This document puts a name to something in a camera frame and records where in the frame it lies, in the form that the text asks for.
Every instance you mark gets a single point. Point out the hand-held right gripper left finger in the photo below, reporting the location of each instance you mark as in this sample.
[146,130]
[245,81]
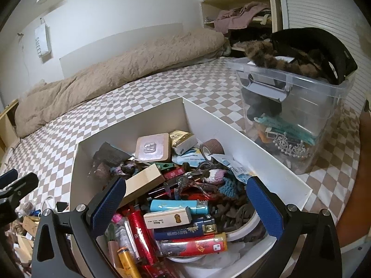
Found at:
[105,208]

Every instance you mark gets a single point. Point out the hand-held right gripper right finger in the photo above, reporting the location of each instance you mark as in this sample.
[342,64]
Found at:
[265,208]

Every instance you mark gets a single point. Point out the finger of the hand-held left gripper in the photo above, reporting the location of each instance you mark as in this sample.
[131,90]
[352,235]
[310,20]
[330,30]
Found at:
[8,177]
[23,184]

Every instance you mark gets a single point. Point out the white storage box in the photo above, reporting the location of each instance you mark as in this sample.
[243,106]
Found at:
[208,121]

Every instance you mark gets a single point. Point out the clear plastic storage bin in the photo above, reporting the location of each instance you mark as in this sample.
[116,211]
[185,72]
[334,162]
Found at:
[313,107]

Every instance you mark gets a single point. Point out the large white tape roll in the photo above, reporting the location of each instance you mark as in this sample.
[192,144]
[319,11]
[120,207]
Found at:
[249,233]

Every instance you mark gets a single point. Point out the clear lighter with pink cap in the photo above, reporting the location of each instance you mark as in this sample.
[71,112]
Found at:
[125,237]

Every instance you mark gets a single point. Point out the teal crochet piece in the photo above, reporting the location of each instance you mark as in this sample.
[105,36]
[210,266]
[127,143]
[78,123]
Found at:
[230,186]

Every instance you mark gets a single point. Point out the dark red lighter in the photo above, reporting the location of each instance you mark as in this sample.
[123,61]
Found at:
[142,234]

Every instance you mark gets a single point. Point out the beige wooden box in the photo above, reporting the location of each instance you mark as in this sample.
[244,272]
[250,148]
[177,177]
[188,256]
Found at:
[143,182]

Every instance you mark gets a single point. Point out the white blue packet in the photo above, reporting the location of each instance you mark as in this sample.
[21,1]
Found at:
[233,168]
[187,157]

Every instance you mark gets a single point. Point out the wooden bedside shelf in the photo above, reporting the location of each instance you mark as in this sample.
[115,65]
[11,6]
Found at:
[7,121]

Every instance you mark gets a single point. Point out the yellow lighter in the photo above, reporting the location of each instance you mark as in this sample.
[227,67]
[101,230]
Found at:
[129,262]

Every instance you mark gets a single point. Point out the pink white crochet piece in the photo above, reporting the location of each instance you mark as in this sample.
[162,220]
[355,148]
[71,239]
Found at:
[216,176]

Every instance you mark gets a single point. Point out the white rectangular case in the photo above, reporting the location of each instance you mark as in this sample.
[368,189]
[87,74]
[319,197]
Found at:
[166,218]

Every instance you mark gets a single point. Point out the silver tiara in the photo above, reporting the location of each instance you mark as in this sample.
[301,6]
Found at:
[292,147]

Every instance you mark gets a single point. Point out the light blue lighter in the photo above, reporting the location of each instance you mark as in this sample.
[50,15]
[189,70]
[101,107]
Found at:
[174,205]

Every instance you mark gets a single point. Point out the dark blue lighter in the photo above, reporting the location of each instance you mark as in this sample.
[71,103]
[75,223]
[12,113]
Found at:
[179,231]

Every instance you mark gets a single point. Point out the brown tape roll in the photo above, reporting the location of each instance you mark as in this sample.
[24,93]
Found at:
[213,147]

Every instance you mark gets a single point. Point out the silver eyelash curler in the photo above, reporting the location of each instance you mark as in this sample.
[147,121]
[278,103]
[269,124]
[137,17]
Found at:
[188,184]

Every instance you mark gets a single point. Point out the teal packet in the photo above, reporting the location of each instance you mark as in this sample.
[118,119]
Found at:
[278,127]

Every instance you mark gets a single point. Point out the red silver lighter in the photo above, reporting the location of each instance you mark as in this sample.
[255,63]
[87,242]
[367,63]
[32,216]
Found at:
[191,244]

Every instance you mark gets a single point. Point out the gold white small carton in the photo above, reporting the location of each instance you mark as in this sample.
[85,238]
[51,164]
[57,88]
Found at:
[182,140]

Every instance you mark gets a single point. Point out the black cloth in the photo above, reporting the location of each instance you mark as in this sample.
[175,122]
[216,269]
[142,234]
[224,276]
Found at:
[260,104]

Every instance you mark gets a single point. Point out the checkered bed sheet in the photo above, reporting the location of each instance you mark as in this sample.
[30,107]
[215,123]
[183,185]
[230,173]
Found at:
[116,101]

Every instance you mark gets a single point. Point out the beige fluffy blanket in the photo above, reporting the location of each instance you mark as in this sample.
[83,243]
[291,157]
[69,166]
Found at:
[116,69]

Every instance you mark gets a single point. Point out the leopard fur headband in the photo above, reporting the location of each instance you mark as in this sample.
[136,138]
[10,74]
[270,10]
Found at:
[262,52]

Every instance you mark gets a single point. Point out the dark clothes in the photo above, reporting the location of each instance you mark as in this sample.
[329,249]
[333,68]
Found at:
[249,36]

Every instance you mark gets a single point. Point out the black cap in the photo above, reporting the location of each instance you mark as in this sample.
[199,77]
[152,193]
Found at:
[327,46]

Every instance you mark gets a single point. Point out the pink clothes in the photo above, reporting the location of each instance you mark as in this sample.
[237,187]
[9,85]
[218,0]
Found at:
[240,16]

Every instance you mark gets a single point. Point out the white shutter door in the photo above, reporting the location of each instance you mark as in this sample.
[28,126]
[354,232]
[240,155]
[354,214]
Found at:
[318,5]

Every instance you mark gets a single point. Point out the wall niche shelf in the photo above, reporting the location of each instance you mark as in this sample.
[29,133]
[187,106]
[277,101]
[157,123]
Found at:
[208,8]

